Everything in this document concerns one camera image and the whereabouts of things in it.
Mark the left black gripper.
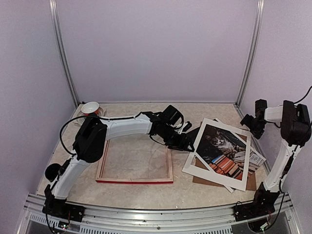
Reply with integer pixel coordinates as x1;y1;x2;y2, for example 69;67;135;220
160;125;195;153

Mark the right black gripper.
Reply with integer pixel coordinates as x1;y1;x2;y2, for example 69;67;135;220
241;114;267;139

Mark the white photo mat board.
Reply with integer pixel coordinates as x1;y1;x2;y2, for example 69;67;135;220
182;117;252;191

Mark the wooden red picture frame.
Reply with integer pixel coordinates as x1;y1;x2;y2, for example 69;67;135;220
95;141;174;184

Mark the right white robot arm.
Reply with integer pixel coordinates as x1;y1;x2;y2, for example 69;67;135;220
240;99;312;193

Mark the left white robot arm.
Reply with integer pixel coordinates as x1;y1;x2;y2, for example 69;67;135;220
44;111;195;217

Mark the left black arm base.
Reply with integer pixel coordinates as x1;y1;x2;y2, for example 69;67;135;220
42;185;85;222

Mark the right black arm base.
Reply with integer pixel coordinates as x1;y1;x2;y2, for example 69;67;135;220
233;182;280;221

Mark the cat and books photo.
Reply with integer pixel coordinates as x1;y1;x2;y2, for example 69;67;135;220
186;119;267;194

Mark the brown cardboard backing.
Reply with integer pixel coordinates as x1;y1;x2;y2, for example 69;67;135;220
193;159;257;191

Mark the orange white bowl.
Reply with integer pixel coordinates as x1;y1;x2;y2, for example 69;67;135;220
81;101;99;115

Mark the grey round plate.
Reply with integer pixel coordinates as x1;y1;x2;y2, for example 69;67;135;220
73;107;106;126

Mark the black cylindrical cup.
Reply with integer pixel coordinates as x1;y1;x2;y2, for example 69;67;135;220
45;163;61;182

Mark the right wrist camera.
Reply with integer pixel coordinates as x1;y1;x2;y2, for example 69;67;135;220
255;99;268;118

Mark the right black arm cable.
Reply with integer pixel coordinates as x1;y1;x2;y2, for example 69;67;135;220
293;85;312;105

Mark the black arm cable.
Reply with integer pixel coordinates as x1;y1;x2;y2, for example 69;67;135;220
293;85;312;105
59;116;85;156

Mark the right aluminium post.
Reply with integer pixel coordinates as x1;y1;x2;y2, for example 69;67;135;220
235;0;265;108

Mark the aluminium post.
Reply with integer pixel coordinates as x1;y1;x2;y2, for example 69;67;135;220
49;0;80;107
235;0;265;108

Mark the aluminium front rail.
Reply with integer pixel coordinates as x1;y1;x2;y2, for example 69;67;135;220
15;194;302;234

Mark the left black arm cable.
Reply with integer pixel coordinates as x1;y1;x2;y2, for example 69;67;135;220
59;116;85;156

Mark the left aluminium post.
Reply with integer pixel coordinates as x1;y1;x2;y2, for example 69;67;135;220
49;0;80;107

